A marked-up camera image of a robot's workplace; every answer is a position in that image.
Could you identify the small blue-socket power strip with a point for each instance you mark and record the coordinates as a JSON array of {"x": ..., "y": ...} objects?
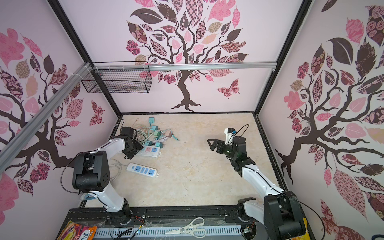
[{"x": 142, "y": 170}]

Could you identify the long multicolour power strip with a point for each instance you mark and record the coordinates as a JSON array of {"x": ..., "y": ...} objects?
[{"x": 150, "y": 151}]

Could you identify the red yellow snack packet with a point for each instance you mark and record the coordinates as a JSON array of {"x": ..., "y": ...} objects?
[{"x": 74, "y": 231}]

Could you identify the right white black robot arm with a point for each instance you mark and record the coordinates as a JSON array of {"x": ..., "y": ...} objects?
[{"x": 281, "y": 212}]

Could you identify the aluminium frame bar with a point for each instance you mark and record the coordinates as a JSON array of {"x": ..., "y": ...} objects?
[{"x": 12, "y": 149}]

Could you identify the white handled scissors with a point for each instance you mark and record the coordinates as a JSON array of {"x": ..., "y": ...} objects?
[{"x": 194, "y": 228}]

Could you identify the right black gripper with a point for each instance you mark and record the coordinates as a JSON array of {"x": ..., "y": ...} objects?
[{"x": 222, "y": 144}]

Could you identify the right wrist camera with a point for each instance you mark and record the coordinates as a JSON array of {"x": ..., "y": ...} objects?
[{"x": 229, "y": 132}]

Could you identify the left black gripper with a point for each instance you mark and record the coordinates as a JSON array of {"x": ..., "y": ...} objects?
[{"x": 139, "y": 147}]

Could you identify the black mounting rail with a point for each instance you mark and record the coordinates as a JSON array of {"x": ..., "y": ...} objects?
[{"x": 139, "y": 215}]

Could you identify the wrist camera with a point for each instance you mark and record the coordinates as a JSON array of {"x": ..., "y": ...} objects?
[
  {"x": 128, "y": 132},
  {"x": 229, "y": 132}
]

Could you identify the black wire basket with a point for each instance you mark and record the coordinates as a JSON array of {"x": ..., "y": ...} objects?
[{"x": 127, "y": 77}]

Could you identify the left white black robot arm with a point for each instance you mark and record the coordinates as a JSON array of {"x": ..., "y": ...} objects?
[{"x": 92, "y": 174}]

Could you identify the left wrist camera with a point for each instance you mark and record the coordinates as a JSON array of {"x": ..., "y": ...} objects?
[{"x": 128, "y": 132}]

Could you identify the white slotted cable duct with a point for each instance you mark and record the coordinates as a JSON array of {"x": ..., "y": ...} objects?
[{"x": 162, "y": 233}]

